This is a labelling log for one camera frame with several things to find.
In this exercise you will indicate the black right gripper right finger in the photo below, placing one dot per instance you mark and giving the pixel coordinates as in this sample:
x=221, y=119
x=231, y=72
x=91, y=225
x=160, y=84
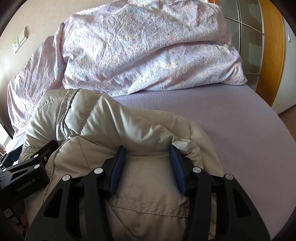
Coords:
x=236, y=216

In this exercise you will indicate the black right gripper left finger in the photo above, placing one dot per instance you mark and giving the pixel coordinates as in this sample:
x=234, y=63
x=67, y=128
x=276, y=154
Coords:
x=59, y=216

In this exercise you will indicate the cream puffer jacket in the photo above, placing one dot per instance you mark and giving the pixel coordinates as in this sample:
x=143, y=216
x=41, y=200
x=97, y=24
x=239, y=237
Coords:
x=89, y=127

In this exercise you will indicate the lilac bed sheet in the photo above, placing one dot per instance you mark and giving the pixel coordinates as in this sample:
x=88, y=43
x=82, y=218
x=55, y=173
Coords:
x=250, y=140

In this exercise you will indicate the pink floral pillow left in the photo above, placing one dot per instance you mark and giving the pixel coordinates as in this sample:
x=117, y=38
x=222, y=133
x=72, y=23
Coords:
x=44, y=71

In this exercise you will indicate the pink floral pillow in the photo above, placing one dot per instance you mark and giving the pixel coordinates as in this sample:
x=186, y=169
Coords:
x=123, y=47
x=44, y=71

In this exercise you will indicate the pink floral pillow right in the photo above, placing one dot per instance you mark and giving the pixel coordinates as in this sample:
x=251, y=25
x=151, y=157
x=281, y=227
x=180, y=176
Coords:
x=123, y=47

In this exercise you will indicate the wooden framed glass cabinet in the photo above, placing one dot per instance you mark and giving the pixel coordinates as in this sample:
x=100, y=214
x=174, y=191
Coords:
x=258, y=33

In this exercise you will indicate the white wall socket plate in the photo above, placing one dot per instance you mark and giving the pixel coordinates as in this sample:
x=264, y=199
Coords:
x=21, y=38

